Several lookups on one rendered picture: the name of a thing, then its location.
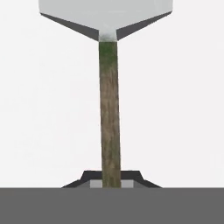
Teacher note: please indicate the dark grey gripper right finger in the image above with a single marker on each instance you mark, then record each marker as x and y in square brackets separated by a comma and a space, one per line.
[132, 176]

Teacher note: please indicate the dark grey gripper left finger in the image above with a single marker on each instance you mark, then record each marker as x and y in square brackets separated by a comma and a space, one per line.
[87, 176]

